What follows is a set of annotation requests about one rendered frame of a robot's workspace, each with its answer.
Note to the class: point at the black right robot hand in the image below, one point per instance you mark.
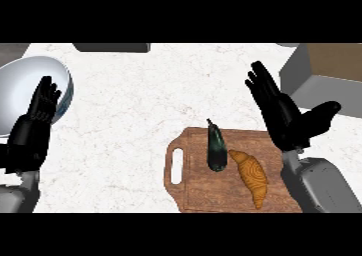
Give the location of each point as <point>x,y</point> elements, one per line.
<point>285,117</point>

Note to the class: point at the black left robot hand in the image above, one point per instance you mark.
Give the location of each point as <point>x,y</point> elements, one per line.
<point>30,133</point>

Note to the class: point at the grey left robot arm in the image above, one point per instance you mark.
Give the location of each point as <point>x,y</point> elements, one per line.
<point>13,191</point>

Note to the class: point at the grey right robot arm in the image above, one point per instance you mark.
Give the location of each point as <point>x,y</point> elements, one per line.
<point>319,185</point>

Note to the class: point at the grey cardboard box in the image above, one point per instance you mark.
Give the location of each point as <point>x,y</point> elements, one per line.
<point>331,80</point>

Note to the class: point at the golden brown croissant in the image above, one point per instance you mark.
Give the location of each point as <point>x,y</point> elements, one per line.
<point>251,176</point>

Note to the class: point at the brown wooden cutting board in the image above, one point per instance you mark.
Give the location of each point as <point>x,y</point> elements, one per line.
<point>217,186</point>

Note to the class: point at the white round bowl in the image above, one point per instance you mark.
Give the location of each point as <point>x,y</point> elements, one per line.
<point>21,93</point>

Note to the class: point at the dark green eggplant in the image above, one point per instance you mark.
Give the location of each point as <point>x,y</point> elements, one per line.
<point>216,148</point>

